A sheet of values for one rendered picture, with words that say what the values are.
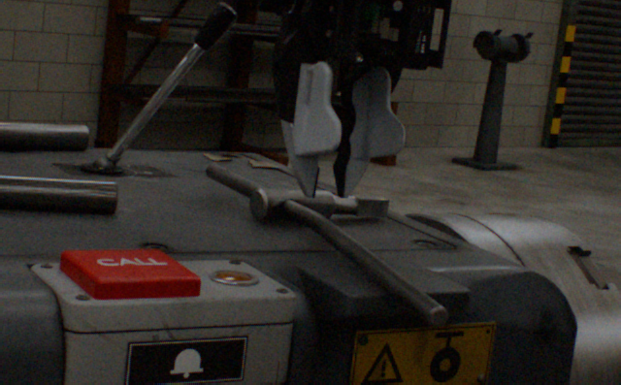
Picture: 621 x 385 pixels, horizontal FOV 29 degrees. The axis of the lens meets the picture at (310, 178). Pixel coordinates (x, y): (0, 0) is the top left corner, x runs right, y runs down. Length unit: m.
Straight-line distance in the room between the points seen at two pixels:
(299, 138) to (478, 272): 0.15
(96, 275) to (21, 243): 0.11
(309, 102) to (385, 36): 0.07
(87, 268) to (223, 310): 0.08
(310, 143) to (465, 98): 10.19
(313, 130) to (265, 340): 0.18
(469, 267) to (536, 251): 0.24
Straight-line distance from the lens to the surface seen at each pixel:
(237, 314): 0.66
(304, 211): 0.83
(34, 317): 0.63
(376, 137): 0.81
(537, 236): 1.06
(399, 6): 0.76
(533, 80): 11.67
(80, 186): 0.82
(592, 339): 1.01
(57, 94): 8.36
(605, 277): 1.10
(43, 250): 0.72
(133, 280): 0.63
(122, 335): 0.63
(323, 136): 0.78
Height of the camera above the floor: 1.44
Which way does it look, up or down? 10 degrees down
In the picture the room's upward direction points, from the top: 7 degrees clockwise
